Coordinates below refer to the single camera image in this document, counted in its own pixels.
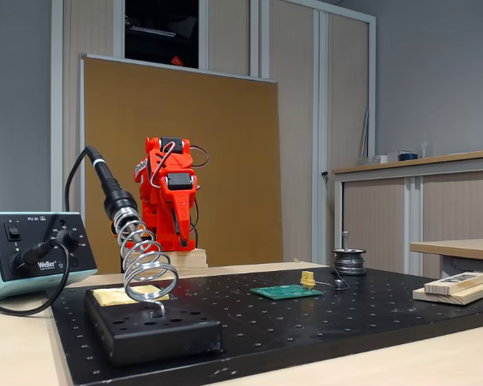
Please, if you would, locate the brown cork pin board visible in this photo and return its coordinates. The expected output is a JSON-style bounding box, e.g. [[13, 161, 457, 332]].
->
[[79, 54, 285, 274]]

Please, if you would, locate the solder wire spool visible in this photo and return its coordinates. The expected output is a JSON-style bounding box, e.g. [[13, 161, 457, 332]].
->
[[332, 248, 368, 277]]

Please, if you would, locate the wooden block stack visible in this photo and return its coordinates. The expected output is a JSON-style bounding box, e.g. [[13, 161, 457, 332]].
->
[[124, 248, 208, 278]]

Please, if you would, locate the teal Weller soldering station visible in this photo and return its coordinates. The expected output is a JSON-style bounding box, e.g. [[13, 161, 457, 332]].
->
[[0, 211, 98, 301]]

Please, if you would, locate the yellow cleaning sponge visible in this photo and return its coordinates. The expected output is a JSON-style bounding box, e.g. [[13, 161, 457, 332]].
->
[[93, 283, 170, 307]]

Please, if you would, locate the clear plastic container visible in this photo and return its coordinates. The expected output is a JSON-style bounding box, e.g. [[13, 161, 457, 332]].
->
[[357, 154, 390, 166]]

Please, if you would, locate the wooden plank with Kapla print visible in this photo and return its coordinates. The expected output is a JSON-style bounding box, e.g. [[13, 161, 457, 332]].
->
[[423, 271, 483, 294]]

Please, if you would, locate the tall beige shutter cabinet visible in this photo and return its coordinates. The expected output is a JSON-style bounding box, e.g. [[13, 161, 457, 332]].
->
[[51, 0, 378, 266]]

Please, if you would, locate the thin solder wire strand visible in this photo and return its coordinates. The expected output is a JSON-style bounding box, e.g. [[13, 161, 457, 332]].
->
[[313, 273, 351, 291]]

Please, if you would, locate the black soldering iron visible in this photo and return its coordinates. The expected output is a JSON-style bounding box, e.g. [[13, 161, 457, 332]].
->
[[84, 145, 146, 244]]

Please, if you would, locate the green circuit board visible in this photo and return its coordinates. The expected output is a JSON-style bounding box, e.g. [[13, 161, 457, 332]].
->
[[250, 284, 324, 301]]

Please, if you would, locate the white servo cable loop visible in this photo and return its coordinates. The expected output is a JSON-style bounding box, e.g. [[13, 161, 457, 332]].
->
[[148, 141, 176, 189]]

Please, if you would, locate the black perforated breadboard plate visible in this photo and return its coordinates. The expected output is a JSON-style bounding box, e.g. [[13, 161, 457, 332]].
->
[[50, 267, 483, 386]]

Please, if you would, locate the red and black servo wire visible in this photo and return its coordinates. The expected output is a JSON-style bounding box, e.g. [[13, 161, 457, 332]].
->
[[191, 145, 210, 168]]

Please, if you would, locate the black stand with spring holder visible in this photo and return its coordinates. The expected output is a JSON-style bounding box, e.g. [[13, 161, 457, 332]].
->
[[84, 191, 222, 366]]

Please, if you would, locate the plain wooden plank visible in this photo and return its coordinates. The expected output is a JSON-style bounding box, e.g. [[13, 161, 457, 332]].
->
[[412, 280, 483, 306]]

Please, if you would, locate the wooden desk with grey frame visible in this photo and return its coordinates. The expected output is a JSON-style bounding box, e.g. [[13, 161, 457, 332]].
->
[[409, 237, 483, 279]]

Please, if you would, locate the low beige shutter cabinet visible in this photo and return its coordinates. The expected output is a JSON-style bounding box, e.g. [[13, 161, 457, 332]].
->
[[332, 149, 483, 278]]

